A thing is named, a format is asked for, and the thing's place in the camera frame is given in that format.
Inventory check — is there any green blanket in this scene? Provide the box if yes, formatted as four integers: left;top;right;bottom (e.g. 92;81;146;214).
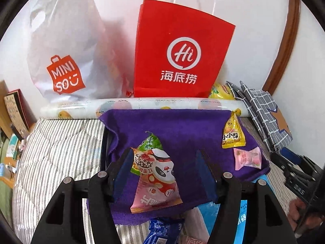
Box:
0;147;16;227

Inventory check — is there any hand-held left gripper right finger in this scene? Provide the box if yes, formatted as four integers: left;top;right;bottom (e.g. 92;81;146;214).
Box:
195;149;297;244

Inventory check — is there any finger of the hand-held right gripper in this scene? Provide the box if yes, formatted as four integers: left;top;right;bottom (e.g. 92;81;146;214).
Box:
270;152;292;177
281;147;318;174

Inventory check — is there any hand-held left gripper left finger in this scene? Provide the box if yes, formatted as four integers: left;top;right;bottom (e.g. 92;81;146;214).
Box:
30;147;135;244

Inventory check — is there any red paper bag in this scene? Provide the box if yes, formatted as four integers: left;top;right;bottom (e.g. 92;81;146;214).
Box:
133;0;236;98

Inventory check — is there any pink peach candy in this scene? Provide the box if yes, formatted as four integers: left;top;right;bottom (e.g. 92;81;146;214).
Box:
234;147;262;171

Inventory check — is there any blue tissue box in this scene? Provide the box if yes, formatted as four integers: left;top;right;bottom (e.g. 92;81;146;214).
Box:
198;174;276;244

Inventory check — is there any patterned notebook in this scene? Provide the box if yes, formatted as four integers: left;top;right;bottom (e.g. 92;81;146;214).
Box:
4;89;36;135

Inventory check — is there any yellow chip bag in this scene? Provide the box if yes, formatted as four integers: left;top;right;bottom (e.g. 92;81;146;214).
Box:
209;83;235;99

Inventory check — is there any purple towel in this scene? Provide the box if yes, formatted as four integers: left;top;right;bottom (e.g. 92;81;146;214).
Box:
86;109;270;225

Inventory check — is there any wooden nightstand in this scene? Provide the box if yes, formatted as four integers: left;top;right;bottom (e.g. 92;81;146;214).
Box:
0;122;36;190

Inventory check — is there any person's right hand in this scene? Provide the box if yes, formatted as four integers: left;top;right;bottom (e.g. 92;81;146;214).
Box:
288;199;325;234

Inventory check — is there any teal box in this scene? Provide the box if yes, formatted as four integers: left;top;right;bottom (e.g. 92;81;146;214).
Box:
8;135;22;158

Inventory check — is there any brown wooden door frame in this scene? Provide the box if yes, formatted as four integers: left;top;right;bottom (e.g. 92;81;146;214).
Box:
263;0;300;94

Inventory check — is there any green snack packet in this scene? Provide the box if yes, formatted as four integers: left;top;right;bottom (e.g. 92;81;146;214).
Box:
130;131;163;176

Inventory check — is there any pink panda snack packet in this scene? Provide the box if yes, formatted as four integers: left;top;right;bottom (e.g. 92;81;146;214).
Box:
129;147;183;214

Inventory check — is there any white plastic shopping bag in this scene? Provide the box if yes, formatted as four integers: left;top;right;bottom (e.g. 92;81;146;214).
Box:
27;0;132;102

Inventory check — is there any dark blue snack packet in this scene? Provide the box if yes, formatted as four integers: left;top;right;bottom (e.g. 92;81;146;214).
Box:
143;218;184;244

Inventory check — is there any yellow triangular snack packet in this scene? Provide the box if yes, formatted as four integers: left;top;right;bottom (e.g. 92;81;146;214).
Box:
221;110;247;149

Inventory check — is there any printed paper roll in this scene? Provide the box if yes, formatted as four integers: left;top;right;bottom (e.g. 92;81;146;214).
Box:
40;98;245;120

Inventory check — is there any grey checked cloth with star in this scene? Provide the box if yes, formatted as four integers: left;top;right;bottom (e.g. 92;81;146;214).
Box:
226;81;293;155

